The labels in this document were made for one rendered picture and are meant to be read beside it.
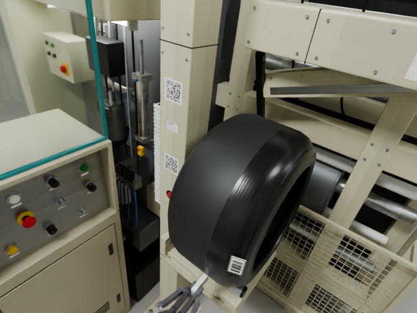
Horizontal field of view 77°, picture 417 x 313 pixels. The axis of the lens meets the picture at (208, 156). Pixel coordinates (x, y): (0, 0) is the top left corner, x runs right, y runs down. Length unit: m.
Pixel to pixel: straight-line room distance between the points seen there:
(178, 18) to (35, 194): 0.75
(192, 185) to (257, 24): 0.57
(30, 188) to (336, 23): 1.07
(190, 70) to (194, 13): 0.15
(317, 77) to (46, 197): 1.06
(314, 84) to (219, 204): 0.59
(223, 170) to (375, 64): 0.50
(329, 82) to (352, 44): 0.21
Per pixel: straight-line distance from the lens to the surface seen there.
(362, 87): 1.03
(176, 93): 0.88
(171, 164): 1.02
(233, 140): 0.75
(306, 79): 1.07
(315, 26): 0.90
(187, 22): 0.81
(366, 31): 0.87
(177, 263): 1.20
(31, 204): 1.11
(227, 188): 0.69
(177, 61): 0.85
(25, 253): 1.23
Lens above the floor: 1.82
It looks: 33 degrees down
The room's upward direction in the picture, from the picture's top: 7 degrees clockwise
